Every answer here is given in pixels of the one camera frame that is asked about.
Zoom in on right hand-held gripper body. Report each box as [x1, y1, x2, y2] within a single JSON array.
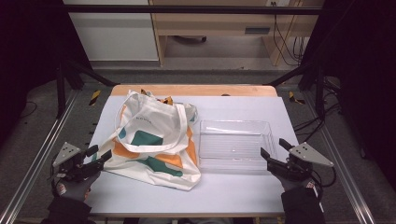
[[272, 141, 335, 183]]

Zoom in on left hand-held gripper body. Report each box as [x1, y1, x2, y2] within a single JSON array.
[[50, 141, 105, 183]]

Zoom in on clear plastic tray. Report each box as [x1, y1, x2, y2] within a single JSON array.
[[197, 119, 278, 175]]

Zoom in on white tote bag orange green print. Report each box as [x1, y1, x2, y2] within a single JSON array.
[[91, 89, 203, 191]]

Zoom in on orange black snack packet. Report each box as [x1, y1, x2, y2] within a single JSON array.
[[139, 88, 175, 105]]

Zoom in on person's right hand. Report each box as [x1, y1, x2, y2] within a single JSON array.
[[275, 175, 317, 193]]

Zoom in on person's left hand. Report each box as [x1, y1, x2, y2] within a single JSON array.
[[51, 172, 101, 203]]

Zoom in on black metal stand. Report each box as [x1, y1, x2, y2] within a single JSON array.
[[263, 61, 329, 120], [55, 59, 119, 119]]

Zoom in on black curtain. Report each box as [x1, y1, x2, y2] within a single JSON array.
[[0, 0, 92, 141], [299, 0, 396, 183]]

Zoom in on white cabinet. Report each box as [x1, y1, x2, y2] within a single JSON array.
[[62, 0, 160, 63]]

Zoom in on wooden desk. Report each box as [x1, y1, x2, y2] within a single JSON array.
[[148, 0, 325, 67]]

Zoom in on black horizontal bar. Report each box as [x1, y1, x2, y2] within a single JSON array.
[[61, 4, 325, 16]]

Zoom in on aluminium rail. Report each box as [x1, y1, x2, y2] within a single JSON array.
[[0, 89, 79, 224], [302, 92, 378, 224]]

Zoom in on black floor cables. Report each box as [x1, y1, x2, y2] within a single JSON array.
[[292, 77, 343, 145]]

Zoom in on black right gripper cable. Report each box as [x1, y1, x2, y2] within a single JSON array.
[[310, 166, 338, 202]]

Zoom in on thin black floor cable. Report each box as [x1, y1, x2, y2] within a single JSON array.
[[19, 100, 38, 119]]

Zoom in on black hanging cables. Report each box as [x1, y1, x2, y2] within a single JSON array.
[[271, 1, 308, 67]]

